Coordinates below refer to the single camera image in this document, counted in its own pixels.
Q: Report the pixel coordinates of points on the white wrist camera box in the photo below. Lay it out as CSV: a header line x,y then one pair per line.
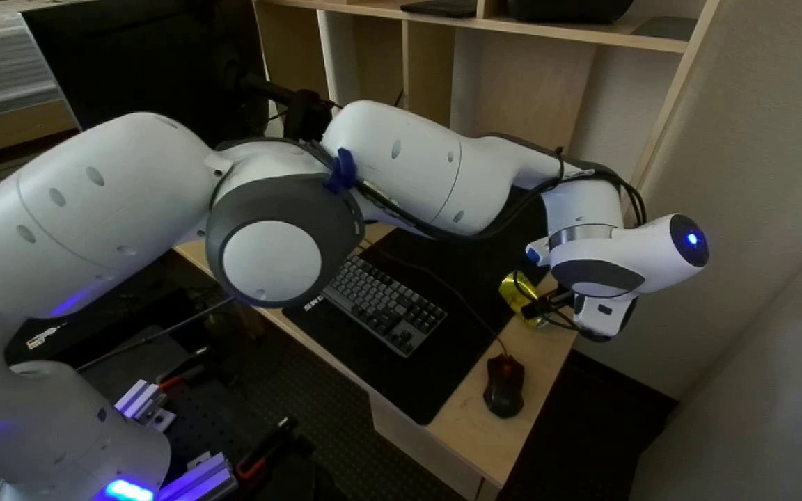
x,y
614,317

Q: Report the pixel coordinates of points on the black perforated base board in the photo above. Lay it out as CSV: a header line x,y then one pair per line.
x,y
327,435

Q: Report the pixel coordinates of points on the black desk mat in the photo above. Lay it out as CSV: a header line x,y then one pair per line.
x,y
437,370

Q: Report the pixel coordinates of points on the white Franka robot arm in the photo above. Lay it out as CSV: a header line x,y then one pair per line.
x,y
124,203

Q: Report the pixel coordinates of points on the black keyboard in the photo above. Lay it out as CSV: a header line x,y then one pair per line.
x,y
386,306

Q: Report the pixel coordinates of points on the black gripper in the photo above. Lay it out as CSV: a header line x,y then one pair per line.
x,y
574,306

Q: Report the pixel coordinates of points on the black red computer mouse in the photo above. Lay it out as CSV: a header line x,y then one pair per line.
x,y
506,385

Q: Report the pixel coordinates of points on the aluminium extrusion bar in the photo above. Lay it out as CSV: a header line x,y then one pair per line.
x,y
195,476
139,398

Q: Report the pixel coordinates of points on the wooden shelf unit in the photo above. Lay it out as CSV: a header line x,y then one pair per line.
x,y
514,72

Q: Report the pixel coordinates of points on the large black screen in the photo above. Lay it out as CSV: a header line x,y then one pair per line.
x,y
139,57

